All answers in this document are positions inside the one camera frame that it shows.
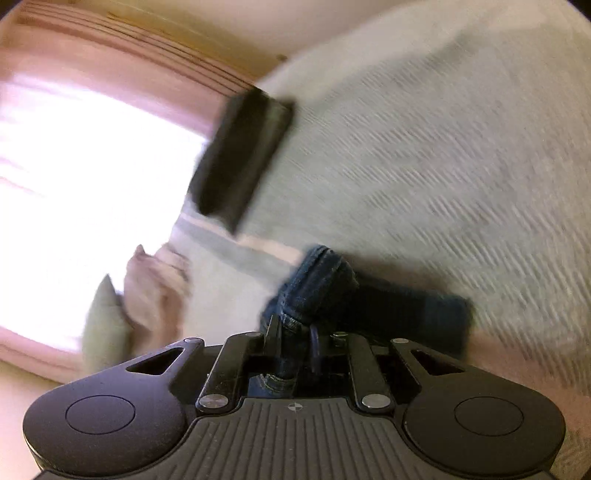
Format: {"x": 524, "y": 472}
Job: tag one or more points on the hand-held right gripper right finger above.
{"x": 364, "y": 364}

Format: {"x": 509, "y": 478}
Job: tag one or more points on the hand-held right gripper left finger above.
{"x": 233, "y": 364}

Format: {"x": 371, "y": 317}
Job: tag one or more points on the blue denim jeans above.
{"x": 332, "y": 295}

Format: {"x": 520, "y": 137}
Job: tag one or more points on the black garment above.
{"x": 240, "y": 161}

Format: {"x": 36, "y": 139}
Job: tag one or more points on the grey-green checked pillow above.
{"x": 107, "y": 327}

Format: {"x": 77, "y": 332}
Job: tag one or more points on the pink striped bed blanket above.
{"x": 415, "y": 184}

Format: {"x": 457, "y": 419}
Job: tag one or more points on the pink curtain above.
{"x": 92, "y": 161}

